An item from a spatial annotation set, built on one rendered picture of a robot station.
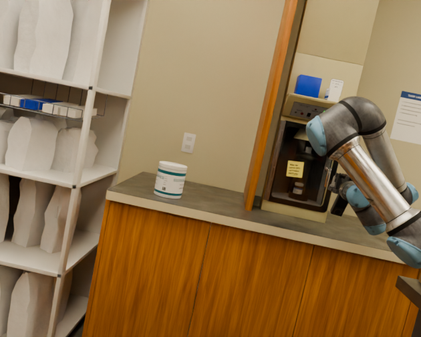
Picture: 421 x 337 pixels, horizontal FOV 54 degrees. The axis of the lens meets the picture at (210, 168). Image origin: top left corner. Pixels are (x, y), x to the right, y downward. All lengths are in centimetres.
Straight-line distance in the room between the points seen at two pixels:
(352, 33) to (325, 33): 13
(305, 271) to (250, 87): 112
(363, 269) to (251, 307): 51
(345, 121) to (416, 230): 37
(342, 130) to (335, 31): 86
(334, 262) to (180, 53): 143
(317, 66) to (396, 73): 68
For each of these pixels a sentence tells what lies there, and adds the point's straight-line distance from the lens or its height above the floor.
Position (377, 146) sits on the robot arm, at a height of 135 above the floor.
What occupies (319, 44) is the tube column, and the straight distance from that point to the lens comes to 207.
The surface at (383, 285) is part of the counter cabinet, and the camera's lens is 196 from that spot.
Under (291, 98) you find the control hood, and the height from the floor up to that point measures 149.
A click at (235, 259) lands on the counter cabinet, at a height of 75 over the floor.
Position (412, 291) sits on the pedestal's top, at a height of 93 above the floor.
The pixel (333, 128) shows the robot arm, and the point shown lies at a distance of 131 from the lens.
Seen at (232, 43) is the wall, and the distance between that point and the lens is 247.
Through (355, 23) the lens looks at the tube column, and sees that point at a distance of 212.
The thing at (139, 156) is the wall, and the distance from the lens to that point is 250.
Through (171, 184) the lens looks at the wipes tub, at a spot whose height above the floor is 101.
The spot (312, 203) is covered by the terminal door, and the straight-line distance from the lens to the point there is 205.
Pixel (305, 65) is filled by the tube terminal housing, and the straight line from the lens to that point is 204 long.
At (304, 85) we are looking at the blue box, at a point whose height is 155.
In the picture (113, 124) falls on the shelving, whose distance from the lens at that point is 253.
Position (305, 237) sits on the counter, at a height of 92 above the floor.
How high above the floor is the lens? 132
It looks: 7 degrees down
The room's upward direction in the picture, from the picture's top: 12 degrees clockwise
